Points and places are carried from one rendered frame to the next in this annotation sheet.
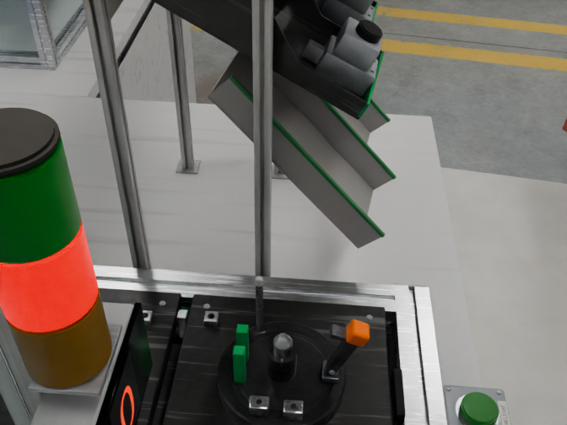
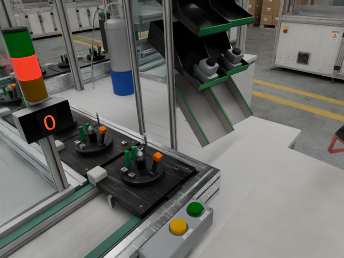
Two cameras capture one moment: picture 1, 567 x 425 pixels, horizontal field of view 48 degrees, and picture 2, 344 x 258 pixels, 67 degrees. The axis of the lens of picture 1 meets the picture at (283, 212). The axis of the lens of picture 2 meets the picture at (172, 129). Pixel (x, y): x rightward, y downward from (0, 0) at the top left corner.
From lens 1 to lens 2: 0.49 m
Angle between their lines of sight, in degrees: 33
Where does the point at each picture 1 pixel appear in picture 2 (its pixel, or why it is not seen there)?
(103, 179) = (162, 116)
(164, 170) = (181, 119)
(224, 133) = not seen: hidden behind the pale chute
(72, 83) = not seen: hidden behind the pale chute
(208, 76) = (264, 116)
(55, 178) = (18, 38)
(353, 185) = (215, 128)
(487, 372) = (235, 216)
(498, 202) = (302, 167)
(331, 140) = (214, 109)
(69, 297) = (24, 72)
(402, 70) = not seen: outside the picture
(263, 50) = (169, 60)
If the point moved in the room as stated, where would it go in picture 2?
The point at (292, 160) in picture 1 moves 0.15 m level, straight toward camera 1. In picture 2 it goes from (183, 106) to (153, 123)
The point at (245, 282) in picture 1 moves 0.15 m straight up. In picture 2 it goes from (162, 146) to (158, 109)
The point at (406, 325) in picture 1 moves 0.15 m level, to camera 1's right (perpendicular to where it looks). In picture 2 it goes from (199, 176) to (245, 197)
